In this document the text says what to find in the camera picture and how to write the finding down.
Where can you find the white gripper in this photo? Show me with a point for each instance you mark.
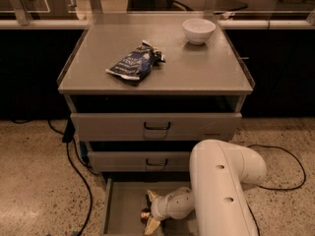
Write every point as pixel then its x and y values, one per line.
pixel 158 207

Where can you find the orange soda can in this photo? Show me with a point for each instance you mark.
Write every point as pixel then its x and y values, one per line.
pixel 145 214

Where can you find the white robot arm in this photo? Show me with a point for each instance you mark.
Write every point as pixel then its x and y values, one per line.
pixel 218 172

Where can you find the bottom grey drawer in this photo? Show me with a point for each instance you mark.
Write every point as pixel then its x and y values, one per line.
pixel 123 205

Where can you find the grey drawer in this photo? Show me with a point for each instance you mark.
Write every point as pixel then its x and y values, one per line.
pixel 123 205
pixel 139 161
pixel 109 127

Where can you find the middle grey drawer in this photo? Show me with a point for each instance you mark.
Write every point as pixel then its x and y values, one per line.
pixel 139 161

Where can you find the grey drawer cabinet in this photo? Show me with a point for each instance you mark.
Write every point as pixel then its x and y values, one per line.
pixel 193 79

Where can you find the top grey drawer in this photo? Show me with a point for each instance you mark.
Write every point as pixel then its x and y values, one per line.
pixel 109 127

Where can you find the black power adapter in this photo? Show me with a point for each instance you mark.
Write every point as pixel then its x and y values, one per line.
pixel 69 132

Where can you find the blue chip bag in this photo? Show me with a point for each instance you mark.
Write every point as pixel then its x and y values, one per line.
pixel 137 63

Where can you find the white bowl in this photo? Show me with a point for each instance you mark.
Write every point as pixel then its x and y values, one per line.
pixel 198 31

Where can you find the white horizontal rail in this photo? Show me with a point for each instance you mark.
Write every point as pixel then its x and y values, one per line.
pixel 228 25

